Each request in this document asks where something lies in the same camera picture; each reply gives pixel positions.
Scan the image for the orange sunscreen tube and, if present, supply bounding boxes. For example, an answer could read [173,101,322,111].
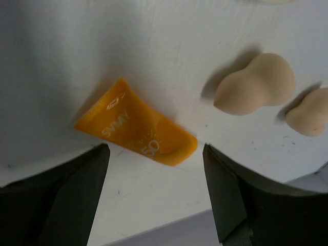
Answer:
[74,78,198,166]

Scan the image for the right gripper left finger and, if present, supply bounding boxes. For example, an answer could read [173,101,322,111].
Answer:
[1,144,110,245]

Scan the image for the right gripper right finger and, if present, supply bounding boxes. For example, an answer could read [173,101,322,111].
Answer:
[202,145,327,245]

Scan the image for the round cream powder puff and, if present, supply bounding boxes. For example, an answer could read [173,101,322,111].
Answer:
[259,0,297,5]

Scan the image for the beige makeup sponge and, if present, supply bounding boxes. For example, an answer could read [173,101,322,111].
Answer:
[285,88,327,137]
[213,53,296,116]

